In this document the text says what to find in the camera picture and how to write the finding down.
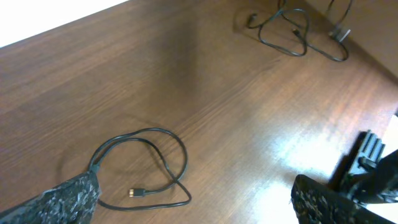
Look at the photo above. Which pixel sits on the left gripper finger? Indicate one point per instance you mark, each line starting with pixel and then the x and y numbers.
pixel 73 201

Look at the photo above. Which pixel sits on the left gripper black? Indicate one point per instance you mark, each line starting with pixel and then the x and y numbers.
pixel 369 178

